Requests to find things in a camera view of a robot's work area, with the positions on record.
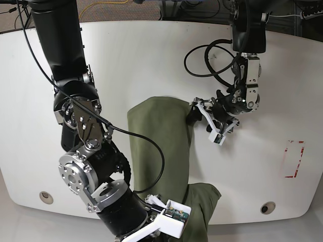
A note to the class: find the red tape rectangle marking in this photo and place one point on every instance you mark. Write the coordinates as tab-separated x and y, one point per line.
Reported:
292	158

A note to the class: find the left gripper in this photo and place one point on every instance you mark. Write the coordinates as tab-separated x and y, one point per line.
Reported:
224	122

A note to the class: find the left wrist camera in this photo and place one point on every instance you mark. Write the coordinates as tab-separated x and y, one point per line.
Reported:
216	137

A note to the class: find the right table cable grommet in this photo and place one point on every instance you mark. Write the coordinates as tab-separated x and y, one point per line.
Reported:
268	208

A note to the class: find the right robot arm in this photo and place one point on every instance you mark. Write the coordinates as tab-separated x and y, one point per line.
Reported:
92	167

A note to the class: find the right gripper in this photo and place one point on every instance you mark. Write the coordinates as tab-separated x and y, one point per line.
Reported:
123	212

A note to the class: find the table cable grommet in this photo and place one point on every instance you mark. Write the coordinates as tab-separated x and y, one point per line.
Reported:
268	208
46	198

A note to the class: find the black tripod stand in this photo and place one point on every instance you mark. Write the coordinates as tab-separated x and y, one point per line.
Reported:
10	15

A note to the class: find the olive green t-shirt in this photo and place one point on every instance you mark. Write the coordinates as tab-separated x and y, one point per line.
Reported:
165	171

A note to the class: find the left table cable grommet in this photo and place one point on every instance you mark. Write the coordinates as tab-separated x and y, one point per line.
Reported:
46	198

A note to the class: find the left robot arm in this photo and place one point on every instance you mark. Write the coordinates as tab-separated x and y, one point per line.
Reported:
240	77

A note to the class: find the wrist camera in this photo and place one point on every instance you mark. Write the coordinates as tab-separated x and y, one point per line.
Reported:
216	137
173	219

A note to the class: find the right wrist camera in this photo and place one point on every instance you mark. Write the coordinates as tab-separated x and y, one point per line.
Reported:
173	219

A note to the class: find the white power strip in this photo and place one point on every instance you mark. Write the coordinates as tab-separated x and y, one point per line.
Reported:
311	12

